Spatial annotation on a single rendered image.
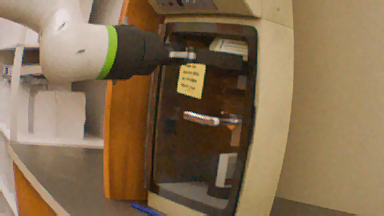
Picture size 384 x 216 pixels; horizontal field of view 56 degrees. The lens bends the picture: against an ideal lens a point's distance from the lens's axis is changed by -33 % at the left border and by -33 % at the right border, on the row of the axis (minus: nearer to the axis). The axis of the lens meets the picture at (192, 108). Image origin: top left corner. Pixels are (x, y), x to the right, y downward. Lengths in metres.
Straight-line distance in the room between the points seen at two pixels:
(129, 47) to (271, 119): 0.34
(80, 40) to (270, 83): 0.42
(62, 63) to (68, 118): 1.46
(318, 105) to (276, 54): 0.42
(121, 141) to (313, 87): 0.55
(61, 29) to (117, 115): 0.53
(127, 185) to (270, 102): 0.46
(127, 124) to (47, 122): 0.93
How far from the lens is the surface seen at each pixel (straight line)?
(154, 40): 0.79
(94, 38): 0.71
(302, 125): 1.39
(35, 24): 0.78
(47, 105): 2.06
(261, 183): 0.99
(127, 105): 1.19
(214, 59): 0.85
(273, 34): 0.96
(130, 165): 1.23
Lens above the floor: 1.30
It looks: 5 degrees down
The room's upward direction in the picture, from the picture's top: 6 degrees clockwise
